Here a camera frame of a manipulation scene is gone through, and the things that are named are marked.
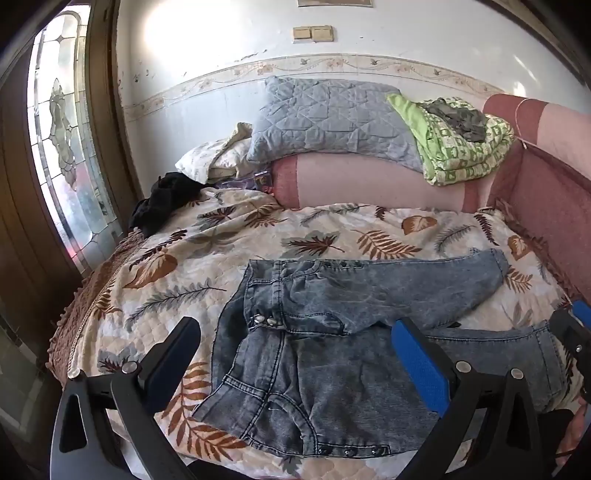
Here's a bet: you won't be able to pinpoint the pink padded bed rail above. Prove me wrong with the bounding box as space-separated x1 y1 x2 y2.
480 93 591 301

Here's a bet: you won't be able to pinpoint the pink bolster cushion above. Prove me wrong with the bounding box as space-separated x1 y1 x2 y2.
272 154 495 214

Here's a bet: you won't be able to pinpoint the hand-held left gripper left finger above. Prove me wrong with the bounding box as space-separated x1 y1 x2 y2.
50 316 202 480

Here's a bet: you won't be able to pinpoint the black garment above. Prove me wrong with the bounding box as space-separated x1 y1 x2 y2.
128 172 215 238

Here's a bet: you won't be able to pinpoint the white floral pillow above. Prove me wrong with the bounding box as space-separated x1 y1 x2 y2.
175 122 254 183

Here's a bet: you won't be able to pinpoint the leaf print bedspread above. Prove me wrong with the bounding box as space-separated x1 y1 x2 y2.
46 187 587 480

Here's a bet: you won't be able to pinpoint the blue denim pants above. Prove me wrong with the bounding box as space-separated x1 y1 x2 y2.
191 248 566 459

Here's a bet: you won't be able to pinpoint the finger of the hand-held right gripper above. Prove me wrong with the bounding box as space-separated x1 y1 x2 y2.
549 299 591 402

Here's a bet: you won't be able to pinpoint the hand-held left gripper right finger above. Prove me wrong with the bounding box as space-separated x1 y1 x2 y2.
390 316 557 480

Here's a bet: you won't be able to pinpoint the stained glass door pane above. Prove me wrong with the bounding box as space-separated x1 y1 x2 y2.
25 4 125 278

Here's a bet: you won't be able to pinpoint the brown fringed bed cover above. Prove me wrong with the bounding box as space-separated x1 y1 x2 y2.
45 228 148 381

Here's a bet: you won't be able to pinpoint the green patterned blanket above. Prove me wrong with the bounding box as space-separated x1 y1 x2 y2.
386 92 515 187

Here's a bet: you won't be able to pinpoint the grey quilted pillow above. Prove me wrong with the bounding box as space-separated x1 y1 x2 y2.
246 75 426 174

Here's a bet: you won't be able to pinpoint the wooden door frame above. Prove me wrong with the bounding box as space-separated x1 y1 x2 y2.
0 0 144 296

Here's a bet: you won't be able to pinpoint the grey green crumpled garment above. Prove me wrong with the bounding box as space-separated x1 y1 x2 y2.
418 98 491 141

